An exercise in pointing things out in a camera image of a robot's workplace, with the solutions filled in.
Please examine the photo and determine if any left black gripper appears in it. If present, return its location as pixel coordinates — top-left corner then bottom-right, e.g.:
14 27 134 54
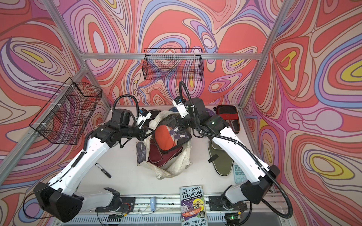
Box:
120 123 156 142

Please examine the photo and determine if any purple paddle case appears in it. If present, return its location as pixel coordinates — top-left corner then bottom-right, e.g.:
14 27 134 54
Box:
206 108 216 117

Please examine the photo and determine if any clear packaged red paddle set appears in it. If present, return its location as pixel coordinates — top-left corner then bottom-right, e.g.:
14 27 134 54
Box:
152 114 191 154

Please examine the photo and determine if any red black ping pong case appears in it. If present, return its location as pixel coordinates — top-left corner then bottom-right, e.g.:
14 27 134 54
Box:
215 105 240 134

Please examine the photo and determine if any cream canvas tote bag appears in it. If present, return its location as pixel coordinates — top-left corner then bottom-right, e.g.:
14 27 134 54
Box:
136 111 192 180

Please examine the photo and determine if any green paddle case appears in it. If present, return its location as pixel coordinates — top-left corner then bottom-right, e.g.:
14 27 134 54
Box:
208 140 234 176

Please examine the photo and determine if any blue paddle case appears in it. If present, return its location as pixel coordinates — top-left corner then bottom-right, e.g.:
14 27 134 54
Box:
169 107 178 112

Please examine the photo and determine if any black paddle case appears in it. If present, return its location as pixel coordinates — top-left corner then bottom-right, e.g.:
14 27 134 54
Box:
146 109 161 120

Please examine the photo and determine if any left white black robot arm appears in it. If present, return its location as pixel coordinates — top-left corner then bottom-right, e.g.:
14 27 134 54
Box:
34 94 149 223

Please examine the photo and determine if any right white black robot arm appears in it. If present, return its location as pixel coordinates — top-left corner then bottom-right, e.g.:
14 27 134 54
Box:
173 81 293 219

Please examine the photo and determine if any maroon paddle case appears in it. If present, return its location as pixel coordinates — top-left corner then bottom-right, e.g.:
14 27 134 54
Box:
148 139 183 168

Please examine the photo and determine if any black marker pen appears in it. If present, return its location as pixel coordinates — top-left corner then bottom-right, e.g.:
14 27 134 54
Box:
95 163 112 179

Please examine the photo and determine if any small light blue device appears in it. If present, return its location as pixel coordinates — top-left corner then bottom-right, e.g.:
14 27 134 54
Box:
150 197 156 212

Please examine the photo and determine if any teal calculator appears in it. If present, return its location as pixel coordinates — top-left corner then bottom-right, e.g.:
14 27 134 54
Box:
233 163 247 184

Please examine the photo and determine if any green circuit board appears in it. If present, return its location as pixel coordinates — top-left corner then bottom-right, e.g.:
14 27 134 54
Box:
107 214 124 223

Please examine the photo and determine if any treehouse paperback book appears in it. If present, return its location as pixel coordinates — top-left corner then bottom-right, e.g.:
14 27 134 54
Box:
180 185 208 226

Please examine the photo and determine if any back black wire basket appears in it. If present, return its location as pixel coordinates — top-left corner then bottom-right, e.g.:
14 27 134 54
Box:
142 48 204 81

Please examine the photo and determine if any black wire basket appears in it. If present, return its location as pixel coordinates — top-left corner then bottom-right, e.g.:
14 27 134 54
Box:
29 78 103 145
142 48 204 81

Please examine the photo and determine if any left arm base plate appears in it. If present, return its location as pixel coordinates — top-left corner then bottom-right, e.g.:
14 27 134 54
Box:
95 196 136 214

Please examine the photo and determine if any left black wire basket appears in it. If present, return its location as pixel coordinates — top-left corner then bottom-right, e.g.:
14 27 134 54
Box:
29 78 103 145

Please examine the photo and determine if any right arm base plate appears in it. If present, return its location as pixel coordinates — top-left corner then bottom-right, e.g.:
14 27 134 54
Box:
206 196 248 212

